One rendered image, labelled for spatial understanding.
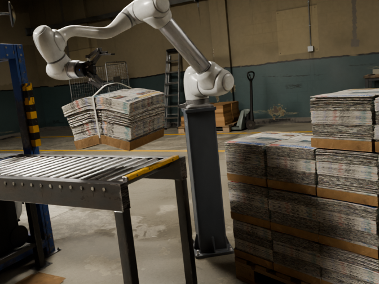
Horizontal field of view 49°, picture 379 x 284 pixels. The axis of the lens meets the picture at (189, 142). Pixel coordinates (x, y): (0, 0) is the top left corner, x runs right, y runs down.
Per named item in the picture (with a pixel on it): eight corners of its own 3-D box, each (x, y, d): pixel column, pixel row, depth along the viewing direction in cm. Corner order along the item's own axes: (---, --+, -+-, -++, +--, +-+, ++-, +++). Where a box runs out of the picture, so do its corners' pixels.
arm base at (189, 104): (177, 109, 282) (176, 100, 281) (208, 105, 285) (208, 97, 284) (180, 110, 264) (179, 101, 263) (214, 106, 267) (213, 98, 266)
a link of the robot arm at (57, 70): (71, 84, 210) (58, 63, 201) (49, 84, 217) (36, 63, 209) (82, 71, 216) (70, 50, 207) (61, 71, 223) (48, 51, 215)
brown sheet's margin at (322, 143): (353, 133, 212) (352, 125, 212) (411, 136, 190) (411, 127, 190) (310, 147, 189) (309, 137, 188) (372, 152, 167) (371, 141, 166)
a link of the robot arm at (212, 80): (219, 82, 271) (243, 80, 254) (207, 101, 266) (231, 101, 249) (141, -10, 230) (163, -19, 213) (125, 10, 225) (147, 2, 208)
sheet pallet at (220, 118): (244, 126, 902) (242, 100, 893) (229, 132, 831) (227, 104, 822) (196, 127, 961) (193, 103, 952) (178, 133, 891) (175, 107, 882)
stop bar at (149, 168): (180, 158, 212) (179, 155, 211) (128, 181, 174) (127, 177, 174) (174, 158, 213) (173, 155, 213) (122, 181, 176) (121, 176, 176)
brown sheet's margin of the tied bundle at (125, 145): (164, 136, 208) (164, 128, 206) (129, 151, 184) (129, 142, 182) (138, 130, 215) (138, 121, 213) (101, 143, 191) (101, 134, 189)
